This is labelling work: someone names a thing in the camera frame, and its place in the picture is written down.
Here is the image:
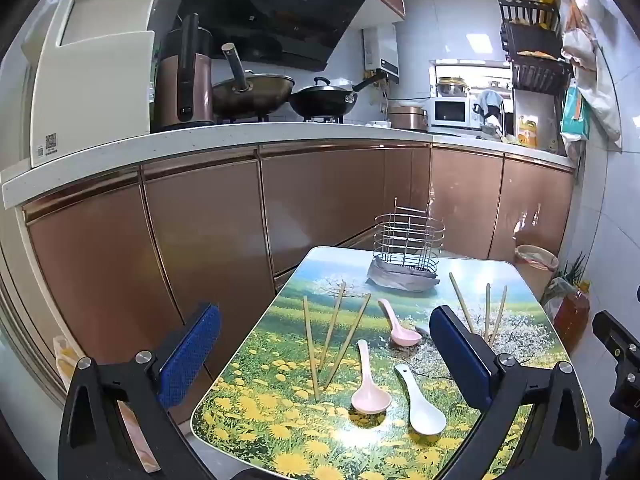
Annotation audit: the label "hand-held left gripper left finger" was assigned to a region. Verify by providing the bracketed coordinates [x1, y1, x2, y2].
[59, 302, 223, 480]

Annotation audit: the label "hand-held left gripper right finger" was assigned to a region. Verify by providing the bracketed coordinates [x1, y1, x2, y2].
[429, 304, 602, 480]

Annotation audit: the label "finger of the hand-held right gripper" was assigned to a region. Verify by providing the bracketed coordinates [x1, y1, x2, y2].
[592, 310, 640, 361]

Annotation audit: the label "pink ceramic spoon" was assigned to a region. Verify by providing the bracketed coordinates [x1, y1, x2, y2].
[377, 298, 423, 347]
[350, 339, 392, 415]

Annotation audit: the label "white ceramic spoon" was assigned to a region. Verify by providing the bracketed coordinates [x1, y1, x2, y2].
[394, 364, 447, 435]

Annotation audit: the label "metal wire utensil holder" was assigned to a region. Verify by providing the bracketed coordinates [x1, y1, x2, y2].
[373, 198, 447, 281]

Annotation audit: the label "amber oil bottle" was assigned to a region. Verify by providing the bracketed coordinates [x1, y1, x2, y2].
[554, 282, 591, 357]

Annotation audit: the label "white plastic bag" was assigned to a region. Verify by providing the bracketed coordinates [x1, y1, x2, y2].
[542, 277, 576, 317]

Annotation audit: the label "green onions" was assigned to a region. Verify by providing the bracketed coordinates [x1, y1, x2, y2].
[557, 252, 589, 286]

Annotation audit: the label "grey drip tray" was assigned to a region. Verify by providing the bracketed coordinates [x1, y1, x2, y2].
[367, 254, 441, 294]

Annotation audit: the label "beige trash bin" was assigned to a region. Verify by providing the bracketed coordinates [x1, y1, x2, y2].
[515, 244, 560, 287]

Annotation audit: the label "copper base cabinets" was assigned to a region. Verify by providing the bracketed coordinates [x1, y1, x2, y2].
[0, 141, 576, 441]

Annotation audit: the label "pale yellow plastic bag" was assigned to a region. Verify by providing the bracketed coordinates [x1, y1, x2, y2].
[53, 335, 84, 394]

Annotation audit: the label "white kitchen countertop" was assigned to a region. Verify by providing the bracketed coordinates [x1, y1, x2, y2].
[1, 121, 578, 209]

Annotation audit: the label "yellow oil bottle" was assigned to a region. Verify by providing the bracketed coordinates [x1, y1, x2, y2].
[517, 115, 541, 149]

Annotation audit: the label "teal packet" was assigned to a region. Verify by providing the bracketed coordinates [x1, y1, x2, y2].
[560, 85, 586, 149]

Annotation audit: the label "white hanging plastic bags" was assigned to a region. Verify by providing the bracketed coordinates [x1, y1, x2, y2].
[560, 0, 624, 152]

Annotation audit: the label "white microwave oven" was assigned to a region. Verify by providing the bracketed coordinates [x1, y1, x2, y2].
[431, 96, 482, 129]

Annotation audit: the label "copper rice cooker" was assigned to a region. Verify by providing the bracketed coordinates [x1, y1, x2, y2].
[389, 101, 430, 133]

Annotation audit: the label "gas stove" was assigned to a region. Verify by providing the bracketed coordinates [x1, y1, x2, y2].
[215, 110, 346, 126]

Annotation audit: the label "blue-grey cloth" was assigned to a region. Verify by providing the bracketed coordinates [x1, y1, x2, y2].
[472, 89, 505, 117]

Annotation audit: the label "copper blender jug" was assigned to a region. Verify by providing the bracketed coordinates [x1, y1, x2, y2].
[152, 14, 216, 133]

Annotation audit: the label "glass pot with yellow lid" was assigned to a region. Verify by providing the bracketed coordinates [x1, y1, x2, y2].
[436, 76, 468, 97]

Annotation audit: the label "bronze wok with lid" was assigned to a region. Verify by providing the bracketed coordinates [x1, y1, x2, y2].
[212, 42, 296, 117]

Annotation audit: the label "black dish rack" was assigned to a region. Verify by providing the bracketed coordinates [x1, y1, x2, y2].
[497, 0, 574, 107]

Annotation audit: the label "cream cutting board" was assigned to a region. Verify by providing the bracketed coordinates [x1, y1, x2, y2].
[22, 0, 167, 61]
[29, 30, 157, 169]

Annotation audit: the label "black wok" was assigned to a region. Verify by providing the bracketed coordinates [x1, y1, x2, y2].
[289, 70, 389, 119]

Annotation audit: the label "white water heater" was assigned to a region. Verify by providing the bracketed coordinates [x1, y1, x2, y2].
[362, 25, 401, 82]

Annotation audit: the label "black range hood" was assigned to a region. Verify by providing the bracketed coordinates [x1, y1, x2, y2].
[172, 0, 371, 73]

